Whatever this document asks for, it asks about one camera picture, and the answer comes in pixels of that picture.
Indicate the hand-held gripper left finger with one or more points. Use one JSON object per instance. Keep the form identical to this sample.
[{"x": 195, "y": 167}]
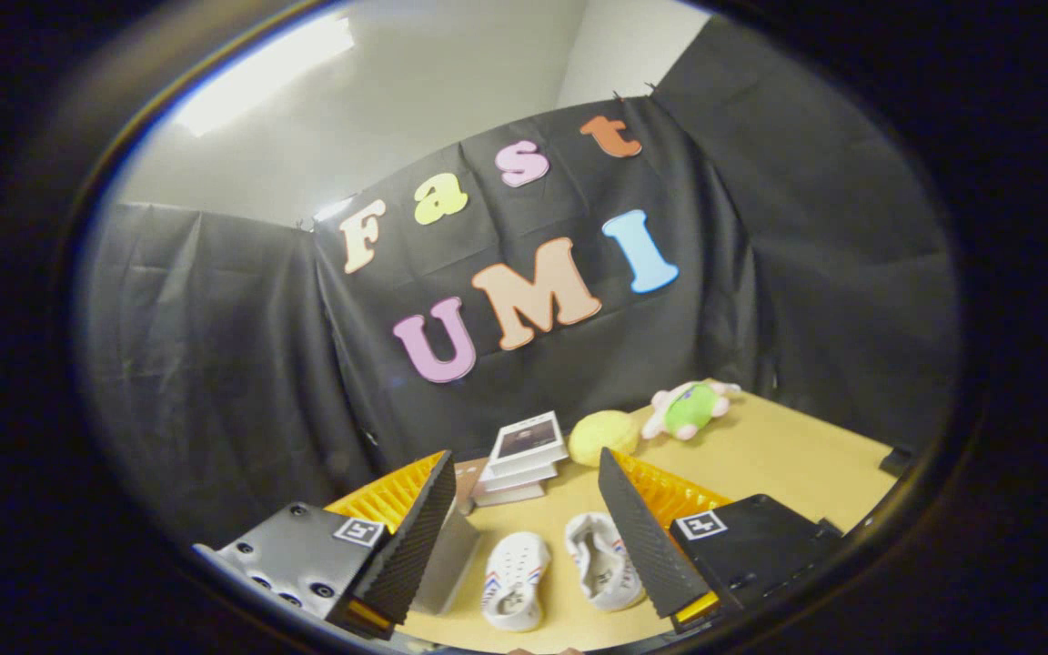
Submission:
[{"x": 415, "y": 532}]

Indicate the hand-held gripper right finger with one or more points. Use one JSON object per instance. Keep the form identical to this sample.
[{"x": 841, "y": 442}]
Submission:
[{"x": 642, "y": 537}]

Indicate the white perforated shoe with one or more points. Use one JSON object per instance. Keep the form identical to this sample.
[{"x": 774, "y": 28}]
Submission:
[
  {"x": 599, "y": 569},
  {"x": 517, "y": 578}
]

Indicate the brown box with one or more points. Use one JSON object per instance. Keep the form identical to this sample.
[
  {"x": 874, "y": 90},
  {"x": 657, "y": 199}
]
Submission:
[{"x": 467, "y": 480}]

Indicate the plain white book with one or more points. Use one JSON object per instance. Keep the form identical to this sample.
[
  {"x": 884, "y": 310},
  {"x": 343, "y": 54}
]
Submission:
[
  {"x": 517, "y": 478},
  {"x": 508, "y": 495}
]

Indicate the yellow round plush toy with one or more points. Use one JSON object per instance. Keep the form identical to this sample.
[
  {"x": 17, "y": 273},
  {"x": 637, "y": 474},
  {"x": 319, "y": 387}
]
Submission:
[{"x": 603, "y": 436}]

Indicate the green and pink plush toy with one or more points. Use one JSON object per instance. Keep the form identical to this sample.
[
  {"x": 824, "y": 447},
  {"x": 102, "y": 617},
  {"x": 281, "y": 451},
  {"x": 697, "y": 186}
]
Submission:
[{"x": 692, "y": 408}]

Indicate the black backdrop cloth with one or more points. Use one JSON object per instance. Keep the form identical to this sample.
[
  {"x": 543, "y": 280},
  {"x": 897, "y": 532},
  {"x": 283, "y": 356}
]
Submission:
[{"x": 242, "y": 364}]

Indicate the small dark object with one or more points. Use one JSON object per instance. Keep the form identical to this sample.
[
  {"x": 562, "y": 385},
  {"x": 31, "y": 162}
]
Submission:
[{"x": 897, "y": 459}]

